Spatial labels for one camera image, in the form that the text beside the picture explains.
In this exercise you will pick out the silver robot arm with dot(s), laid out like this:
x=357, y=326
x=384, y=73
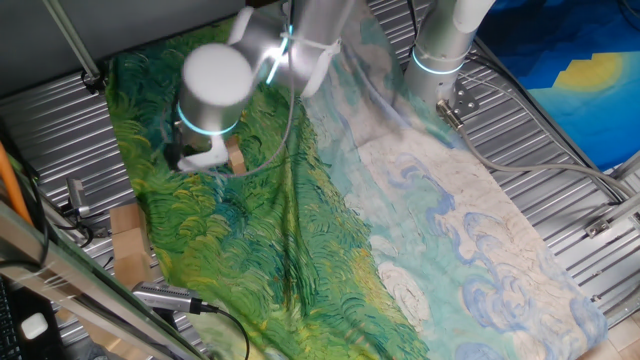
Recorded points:
x=215, y=85

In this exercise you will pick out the painted landscape cloth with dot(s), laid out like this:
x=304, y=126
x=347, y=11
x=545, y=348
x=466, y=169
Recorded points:
x=300, y=260

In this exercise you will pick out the large wooden cube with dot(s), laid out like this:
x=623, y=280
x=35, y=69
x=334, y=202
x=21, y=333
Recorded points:
x=132, y=270
x=125, y=219
x=129, y=244

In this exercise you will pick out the black pole clamp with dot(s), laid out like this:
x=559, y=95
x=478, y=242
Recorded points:
x=93, y=82

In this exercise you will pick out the grey tripod pole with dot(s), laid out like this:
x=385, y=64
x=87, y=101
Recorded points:
x=70, y=35

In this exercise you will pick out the blue and yellow cloth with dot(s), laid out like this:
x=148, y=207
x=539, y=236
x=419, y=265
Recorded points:
x=575, y=30

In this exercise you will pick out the orange pole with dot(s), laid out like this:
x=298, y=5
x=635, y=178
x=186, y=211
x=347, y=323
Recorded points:
x=10, y=182

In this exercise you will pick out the small white case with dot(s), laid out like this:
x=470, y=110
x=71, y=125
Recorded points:
x=35, y=326

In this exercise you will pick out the black keyboard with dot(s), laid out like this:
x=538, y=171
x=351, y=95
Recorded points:
x=6, y=325

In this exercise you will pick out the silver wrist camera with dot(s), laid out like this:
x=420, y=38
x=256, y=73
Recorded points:
x=205, y=160

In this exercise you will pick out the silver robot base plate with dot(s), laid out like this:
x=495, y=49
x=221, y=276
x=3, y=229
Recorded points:
x=465, y=102

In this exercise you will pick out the silver bar camera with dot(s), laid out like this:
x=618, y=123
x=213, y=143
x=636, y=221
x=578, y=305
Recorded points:
x=160, y=296

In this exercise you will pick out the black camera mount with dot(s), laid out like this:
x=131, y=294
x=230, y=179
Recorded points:
x=165, y=317

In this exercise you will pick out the small silver camera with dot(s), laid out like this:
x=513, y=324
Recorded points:
x=77, y=195

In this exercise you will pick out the metal frame beam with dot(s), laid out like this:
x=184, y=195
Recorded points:
x=75, y=280

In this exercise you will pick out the aluminium frame rail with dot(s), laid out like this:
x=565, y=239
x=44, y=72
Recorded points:
x=620, y=212
x=627, y=167

